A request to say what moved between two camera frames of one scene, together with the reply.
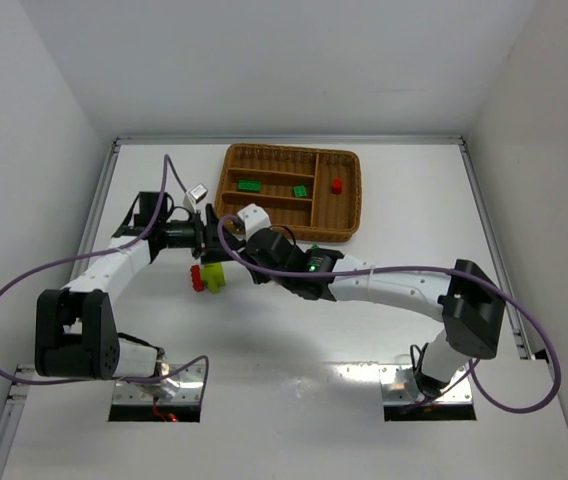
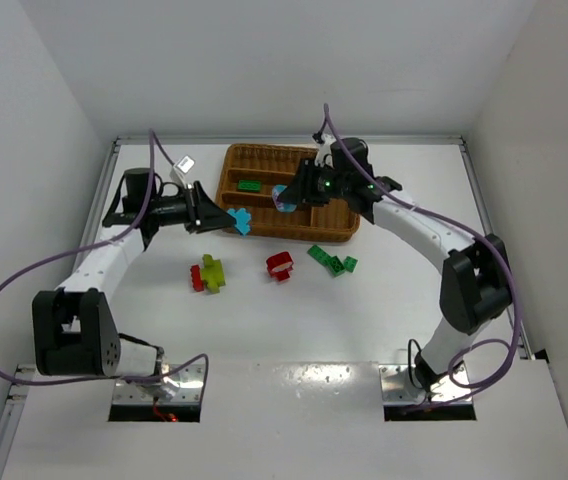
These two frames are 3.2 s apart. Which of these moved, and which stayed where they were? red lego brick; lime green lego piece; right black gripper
Moved: right black gripper
Stayed: red lego brick; lime green lego piece
